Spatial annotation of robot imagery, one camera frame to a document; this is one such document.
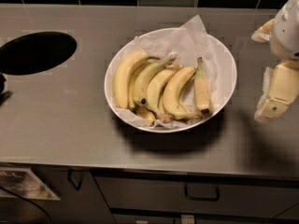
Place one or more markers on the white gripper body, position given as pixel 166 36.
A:
pixel 286 32

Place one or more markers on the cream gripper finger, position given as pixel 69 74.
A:
pixel 262 34
pixel 280 89

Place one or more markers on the single yellow banana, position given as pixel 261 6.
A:
pixel 201 90

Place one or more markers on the white ceramic bowl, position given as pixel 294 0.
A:
pixel 224 75

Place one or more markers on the thin inner yellow banana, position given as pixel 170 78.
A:
pixel 133 78

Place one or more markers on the small hidden yellow banana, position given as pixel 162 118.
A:
pixel 146 114

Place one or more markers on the large left yellow banana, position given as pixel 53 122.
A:
pixel 120 84

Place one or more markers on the white paper liner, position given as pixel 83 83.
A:
pixel 187 44

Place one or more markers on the grey cabinet drawer front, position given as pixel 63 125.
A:
pixel 168 196

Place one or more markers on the grey cabinet door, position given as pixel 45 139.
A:
pixel 86 206

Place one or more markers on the black round counter hole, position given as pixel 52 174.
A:
pixel 36 52

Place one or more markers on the framed picture on floor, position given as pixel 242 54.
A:
pixel 24 182

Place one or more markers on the black drawer handle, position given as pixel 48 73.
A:
pixel 201 192

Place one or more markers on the black cabinet door handle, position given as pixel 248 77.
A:
pixel 75 179

